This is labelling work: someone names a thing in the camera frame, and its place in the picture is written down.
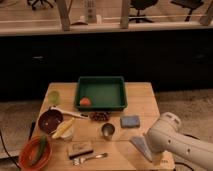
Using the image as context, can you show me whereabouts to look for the grey towel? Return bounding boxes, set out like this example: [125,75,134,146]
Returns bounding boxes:
[129,136,153,162]

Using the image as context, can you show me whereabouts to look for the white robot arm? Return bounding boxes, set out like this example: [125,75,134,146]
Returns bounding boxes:
[145,112,213,171]

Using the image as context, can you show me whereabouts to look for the green plastic tray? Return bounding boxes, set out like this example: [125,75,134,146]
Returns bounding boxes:
[74,76,127,111]

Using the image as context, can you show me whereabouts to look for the orange tomato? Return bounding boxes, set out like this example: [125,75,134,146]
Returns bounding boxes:
[79,97,91,106]

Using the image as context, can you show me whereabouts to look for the dark grapes bunch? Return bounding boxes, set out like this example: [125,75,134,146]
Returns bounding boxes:
[90,112,110,122]

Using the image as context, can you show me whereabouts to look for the blue sponge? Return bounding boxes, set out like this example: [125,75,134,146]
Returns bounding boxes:
[120,115,140,128]

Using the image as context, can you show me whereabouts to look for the metal cup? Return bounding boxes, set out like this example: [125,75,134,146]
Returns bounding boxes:
[101,123,115,140]

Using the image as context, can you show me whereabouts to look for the green plastic cup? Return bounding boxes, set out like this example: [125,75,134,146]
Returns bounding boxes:
[48,91,60,106]

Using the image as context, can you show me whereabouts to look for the yellow corn cob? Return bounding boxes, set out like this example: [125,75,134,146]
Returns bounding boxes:
[52,118,75,139]

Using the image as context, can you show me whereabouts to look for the dark purple bowl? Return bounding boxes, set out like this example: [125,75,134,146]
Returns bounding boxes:
[38,110,63,134]

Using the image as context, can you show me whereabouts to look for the wooden block brush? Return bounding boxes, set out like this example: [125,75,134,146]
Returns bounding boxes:
[67,141,93,159]

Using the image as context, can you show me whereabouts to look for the silver fork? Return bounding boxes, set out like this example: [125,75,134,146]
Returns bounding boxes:
[73,153,108,166]

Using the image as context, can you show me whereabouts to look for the green cucumber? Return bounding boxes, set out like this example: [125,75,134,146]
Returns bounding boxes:
[30,135,47,166]

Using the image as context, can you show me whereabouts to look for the black office chair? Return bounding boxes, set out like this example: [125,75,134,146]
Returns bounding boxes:
[129,0,158,23]

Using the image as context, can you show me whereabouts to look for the red plate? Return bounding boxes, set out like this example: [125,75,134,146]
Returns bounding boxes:
[18,136,52,171]

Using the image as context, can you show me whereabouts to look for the white handled spatula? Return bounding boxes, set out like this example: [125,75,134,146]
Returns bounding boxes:
[50,106,89,119]

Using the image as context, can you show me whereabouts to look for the wooden post middle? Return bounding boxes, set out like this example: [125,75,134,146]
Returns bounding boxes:
[120,0,130,29]

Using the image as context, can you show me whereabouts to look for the wooden post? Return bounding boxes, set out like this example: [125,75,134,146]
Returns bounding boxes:
[120,0,130,29]
[56,0,70,31]

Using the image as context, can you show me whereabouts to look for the wooden post left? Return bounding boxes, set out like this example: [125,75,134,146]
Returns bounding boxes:
[56,0,70,31]

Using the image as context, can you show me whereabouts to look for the black cable right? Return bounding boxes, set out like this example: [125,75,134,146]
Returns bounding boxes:
[173,133,201,171]

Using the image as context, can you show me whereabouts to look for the black cable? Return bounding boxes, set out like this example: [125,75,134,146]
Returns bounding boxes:
[173,133,201,171]
[0,129,22,170]

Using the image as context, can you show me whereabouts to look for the black cable left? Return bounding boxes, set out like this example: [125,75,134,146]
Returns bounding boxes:
[0,129,22,170]

